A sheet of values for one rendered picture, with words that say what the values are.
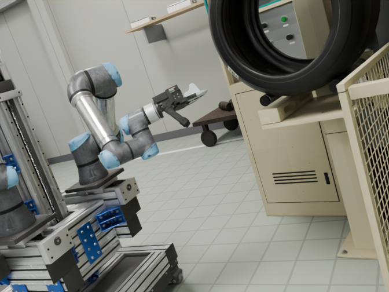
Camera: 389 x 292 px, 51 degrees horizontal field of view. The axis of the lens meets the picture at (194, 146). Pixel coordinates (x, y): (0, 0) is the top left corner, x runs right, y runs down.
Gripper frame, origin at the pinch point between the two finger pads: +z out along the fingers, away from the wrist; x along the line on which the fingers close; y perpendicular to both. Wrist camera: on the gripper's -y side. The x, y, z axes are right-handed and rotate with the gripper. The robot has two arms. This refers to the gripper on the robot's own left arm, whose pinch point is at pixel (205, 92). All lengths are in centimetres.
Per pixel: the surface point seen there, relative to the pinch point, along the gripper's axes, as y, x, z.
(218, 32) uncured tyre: 17.2, -6.9, 14.3
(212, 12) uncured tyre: 24.5, -9.2, 15.5
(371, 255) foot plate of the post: -95, 46, 39
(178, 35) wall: 183, 392, 28
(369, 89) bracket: -32, -68, 28
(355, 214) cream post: -75, 46, 42
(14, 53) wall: 336, 515, -234
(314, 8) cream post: 14, 11, 58
